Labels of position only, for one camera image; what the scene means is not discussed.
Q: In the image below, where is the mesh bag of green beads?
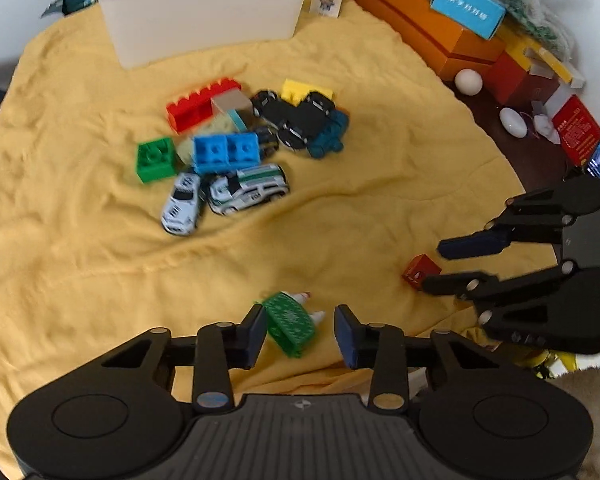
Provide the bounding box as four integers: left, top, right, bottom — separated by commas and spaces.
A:
460, 0, 576, 56

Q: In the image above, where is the red orange box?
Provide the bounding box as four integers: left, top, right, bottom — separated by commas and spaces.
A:
485, 52, 536, 106

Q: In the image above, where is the blue building block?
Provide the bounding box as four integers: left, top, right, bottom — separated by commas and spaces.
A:
192, 131, 260, 176

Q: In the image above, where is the yellow patterned wrapper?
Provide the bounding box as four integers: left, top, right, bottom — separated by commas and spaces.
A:
460, 327, 581, 381

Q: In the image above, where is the white plastic container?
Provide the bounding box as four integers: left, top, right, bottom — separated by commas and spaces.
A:
86, 0, 326, 70

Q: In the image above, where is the red packet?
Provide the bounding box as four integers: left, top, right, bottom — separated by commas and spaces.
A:
551, 95, 600, 166

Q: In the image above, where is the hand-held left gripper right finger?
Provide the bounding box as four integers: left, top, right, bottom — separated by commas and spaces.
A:
333, 304, 503, 413

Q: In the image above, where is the white green toy van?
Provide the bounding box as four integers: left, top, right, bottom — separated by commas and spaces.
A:
205, 164, 291, 216

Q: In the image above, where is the white egg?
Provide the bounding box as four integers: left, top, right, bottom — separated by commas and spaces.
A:
499, 107, 528, 137

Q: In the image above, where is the yellow building block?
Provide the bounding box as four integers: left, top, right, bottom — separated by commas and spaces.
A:
281, 79, 335, 107

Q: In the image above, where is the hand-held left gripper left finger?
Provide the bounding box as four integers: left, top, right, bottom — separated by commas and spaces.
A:
101, 304, 269, 415

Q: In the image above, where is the red long building block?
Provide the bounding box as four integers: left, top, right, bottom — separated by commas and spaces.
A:
166, 77, 242, 134

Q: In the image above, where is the white police toy car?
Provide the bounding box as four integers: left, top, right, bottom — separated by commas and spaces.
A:
160, 172, 203, 236

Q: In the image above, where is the green patterned toy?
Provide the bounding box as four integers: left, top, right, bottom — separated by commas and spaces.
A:
260, 290, 327, 358

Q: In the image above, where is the white ball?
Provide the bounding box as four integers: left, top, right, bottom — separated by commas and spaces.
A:
454, 69, 483, 95

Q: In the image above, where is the small white plastic piece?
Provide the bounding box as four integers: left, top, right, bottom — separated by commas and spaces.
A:
532, 112, 561, 143

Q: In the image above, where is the blue cardboard box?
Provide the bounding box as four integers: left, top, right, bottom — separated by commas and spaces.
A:
430, 0, 507, 41

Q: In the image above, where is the yellow blanket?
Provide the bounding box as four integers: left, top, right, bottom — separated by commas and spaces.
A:
0, 0, 561, 480

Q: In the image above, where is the tan building block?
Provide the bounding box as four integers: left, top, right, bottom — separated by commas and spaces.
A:
211, 91, 253, 118

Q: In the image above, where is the beige fluffy rug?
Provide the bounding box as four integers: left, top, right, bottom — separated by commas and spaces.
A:
550, 360, 600, 480

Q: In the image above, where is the small red cube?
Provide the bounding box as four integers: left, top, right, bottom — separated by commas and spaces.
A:
401, 254, 442, 291

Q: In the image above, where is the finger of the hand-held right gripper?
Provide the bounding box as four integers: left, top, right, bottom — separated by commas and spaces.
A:
437, 189, 578, 261
421, 262, 576, 346

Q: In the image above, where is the green building block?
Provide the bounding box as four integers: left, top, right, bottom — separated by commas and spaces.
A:
136, 137, 178, 184

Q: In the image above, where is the teal toy vehicle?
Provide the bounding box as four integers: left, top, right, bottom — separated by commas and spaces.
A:
307, 109, 350, 159

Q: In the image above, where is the yellow white box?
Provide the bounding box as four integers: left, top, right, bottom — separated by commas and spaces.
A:
500, 27, 586, 88

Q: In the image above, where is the black toy car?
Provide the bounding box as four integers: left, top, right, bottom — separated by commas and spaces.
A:
252, 127, 281, 158
250, 90, 293, 127
277, 91, 337, 151

